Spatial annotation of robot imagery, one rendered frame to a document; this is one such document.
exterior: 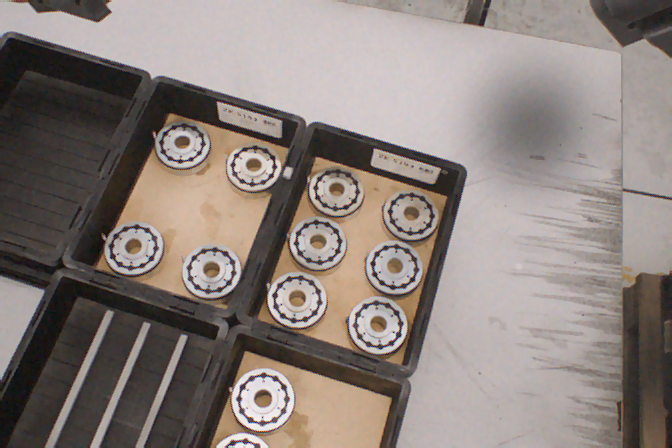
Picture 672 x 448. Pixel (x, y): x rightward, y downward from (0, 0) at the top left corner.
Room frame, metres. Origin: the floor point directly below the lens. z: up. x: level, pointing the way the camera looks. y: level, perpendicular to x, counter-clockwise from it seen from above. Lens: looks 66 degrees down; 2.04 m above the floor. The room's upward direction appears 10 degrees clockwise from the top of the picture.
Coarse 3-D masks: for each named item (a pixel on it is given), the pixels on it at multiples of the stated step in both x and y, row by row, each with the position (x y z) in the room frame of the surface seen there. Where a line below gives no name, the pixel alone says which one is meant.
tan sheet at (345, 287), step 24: (312, 168) 0.67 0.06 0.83; (336, 192) 0.62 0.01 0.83; (384, 192) 0.64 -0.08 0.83; (432, 192) 0.66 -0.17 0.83; (312, 216) 0.57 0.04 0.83; (360, 216) 0.58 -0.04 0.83; (408, 216) 0.60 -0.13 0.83; (360, 240) 0.54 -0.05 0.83; (384, 240) 0.54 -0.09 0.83; (432, 240) 0.56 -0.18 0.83; (288, 264) 0.47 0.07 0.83; (360, 264) 0.49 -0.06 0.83; (336, 288) 0.44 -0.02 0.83; (360, 288) 0.44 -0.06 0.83; (264, 312) 0.37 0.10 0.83; (336, 312) 0.39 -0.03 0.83; (408, 312) 0.41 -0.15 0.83; (312, 336) 0.34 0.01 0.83; (336, 336) 0.35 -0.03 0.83; (408, 336) 0.37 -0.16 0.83
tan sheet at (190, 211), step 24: (168, 120) 0.72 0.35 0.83; (192, 120) 0.73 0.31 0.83; (216, 144) 0.68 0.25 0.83; (240, 144) 0.69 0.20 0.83; (144, 168) 0.61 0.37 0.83; (216, 168) 0.63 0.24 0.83; (144, 192) 0.56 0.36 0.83; (168, 192) 0.57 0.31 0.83; (192, 192) 0.57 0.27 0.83; (216, 192) 0.58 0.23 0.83; (144, 216) 0.51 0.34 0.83; (168, 216) 0.52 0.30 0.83; (192, 216) 0.53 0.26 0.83; (216, 216) 0.53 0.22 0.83; (240, 216) 0.54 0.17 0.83; (168, 240) 0.47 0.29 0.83; (192, 240) 0.48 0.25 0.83; (216, 240) 0.49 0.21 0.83; (240, 240) 0.50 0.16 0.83; (168, 264) 0.43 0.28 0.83; (168, 288) 0.38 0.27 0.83
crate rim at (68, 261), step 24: (144, 96) 0.70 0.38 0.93; (216, 96) 0.73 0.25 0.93; (288, 120) 0.70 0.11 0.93; (120, 144) 0.60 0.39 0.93; (96, 192) 0.50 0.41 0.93; (264, 216) 0.51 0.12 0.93; (72, 240) 0.41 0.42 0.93; (72, 264) 0.36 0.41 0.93; (144, 288) 0.35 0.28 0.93; (240, 288) 0.37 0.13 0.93; (216, 312) 0.33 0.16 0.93
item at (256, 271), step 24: (384, 144) 0.68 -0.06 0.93; (456, 168) 0.66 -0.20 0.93; (288, 192) 0.56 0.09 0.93; (456, 192) 0.61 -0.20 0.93; (456, 216) 0.57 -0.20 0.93; (264, 240) 0.46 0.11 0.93; (264, 264) 0.42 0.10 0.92; (432, 288) 0.43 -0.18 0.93; (240, 312) 0.33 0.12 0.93; (288, 336) 0.31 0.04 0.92; (360, 360) 0.29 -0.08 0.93; (384, 360) 0.29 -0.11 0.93
